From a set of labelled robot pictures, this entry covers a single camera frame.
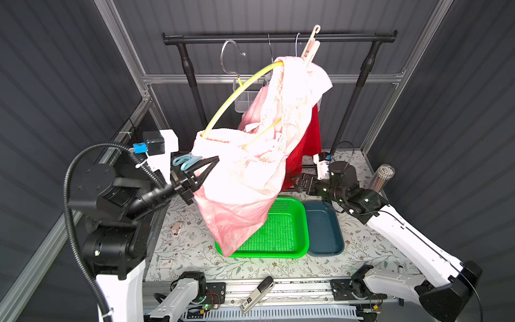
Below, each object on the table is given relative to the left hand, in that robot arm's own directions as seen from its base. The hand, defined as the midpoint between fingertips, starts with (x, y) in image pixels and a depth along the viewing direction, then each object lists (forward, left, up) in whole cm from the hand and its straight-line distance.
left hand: (217, 161), depth 40 cm
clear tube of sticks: (+26, -62, -38) cm, 77 cm away
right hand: (+16, -24, -27) cm, 39 cm away
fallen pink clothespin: (+9, +28, -53) cm, 61 cm away
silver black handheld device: (-14, -10, -51) cm, 54 cm away
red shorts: (+48, -34, -39) cm, 71 cm away
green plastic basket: (+7, -19, -56) cm, 60 cm away
